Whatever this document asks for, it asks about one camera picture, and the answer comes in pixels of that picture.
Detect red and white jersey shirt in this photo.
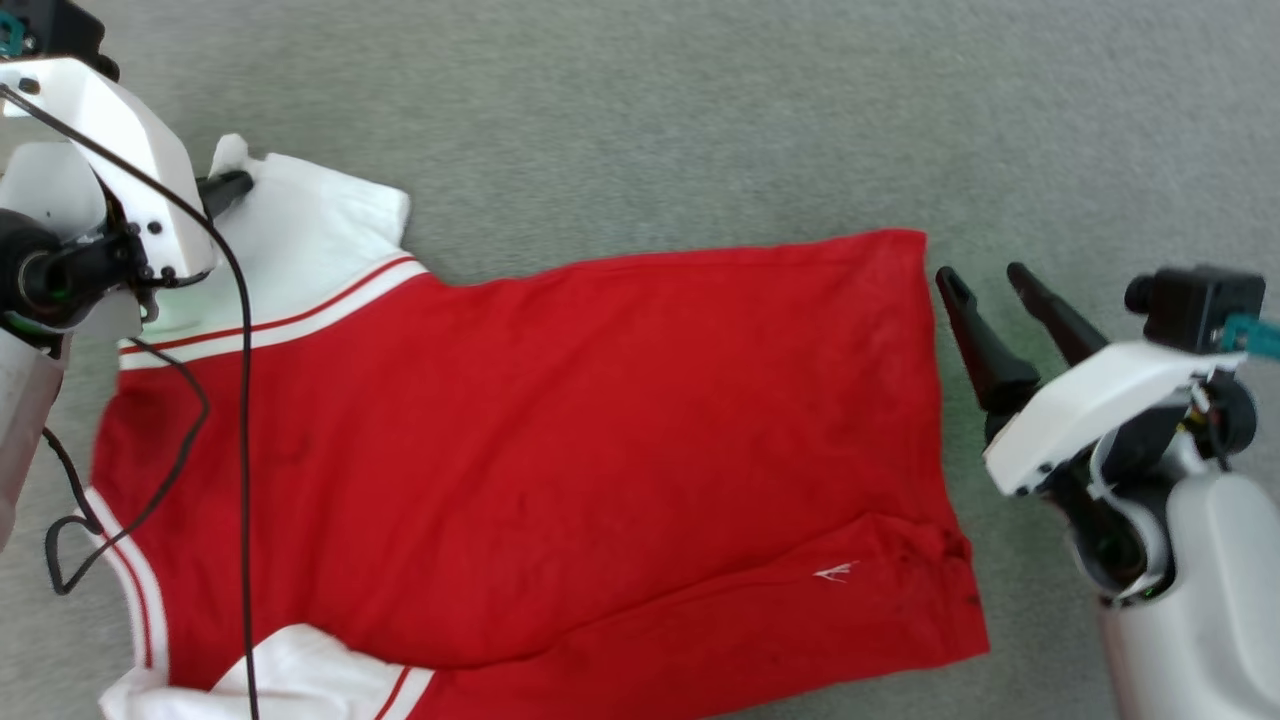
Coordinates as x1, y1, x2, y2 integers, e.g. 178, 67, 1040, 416
88, 133, 992, 720

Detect thin black cable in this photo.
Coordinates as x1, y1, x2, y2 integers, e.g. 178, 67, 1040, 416
40, 338, 212, 597
0, 84, 263, 720

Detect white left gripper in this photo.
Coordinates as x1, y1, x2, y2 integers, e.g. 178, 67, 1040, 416
0, 56, 255, 333

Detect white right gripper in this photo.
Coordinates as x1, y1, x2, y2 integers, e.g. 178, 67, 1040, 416
934, 261, 1259, 506

